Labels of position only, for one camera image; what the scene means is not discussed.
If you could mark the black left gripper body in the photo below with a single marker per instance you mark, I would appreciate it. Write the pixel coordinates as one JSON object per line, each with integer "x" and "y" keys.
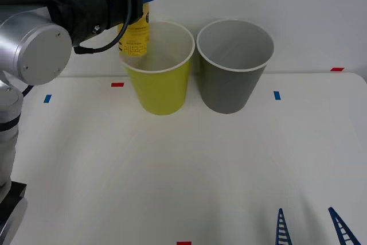
{"x": 120, "y": 1}

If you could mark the silver and black left arm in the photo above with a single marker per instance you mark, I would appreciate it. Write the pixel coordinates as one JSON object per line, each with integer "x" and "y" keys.
{"x": 37, "y": 47}

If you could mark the yellow bottle with black cap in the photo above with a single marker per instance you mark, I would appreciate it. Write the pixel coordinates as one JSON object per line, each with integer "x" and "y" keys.
{"x": 134, "y": 38}

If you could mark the yellow-green plastic bin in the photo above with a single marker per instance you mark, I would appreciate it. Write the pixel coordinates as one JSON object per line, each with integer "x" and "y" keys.
{"x": 160, "y": 93}

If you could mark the grey plastic bin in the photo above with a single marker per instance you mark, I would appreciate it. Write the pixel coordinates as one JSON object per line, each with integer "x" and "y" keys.
{"x": 229, "y": 90}

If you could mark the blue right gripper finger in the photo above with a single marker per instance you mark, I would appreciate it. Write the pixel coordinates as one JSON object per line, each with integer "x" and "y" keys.
{"x": 283, "y": 230}
{"x": 344, "y": 233}

